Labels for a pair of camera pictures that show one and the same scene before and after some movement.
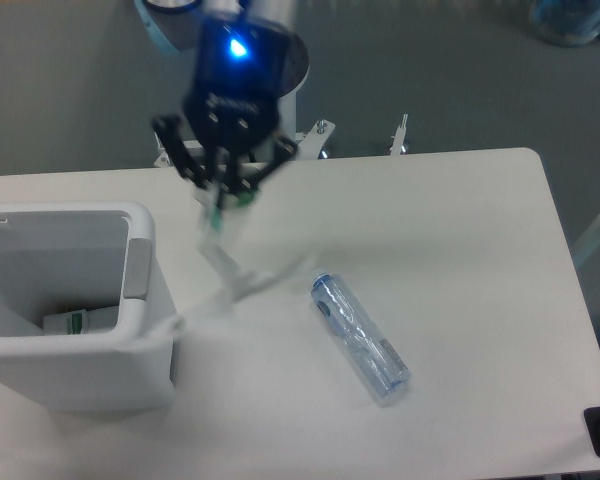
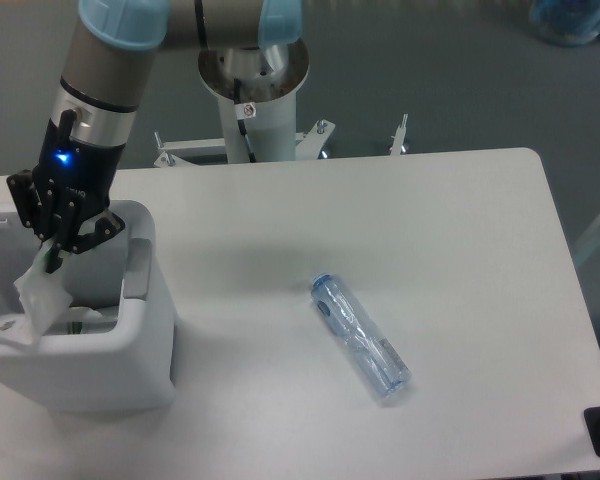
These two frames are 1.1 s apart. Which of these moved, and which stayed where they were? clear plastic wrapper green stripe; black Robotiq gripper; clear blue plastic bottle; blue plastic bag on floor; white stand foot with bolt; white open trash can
Moved: black Robotiq gripper; clear plastic wrapper green stripe
Stayed: white open trash can; blue plastic bag on floor; clear blue plastic bottle; white stand foot with bolt
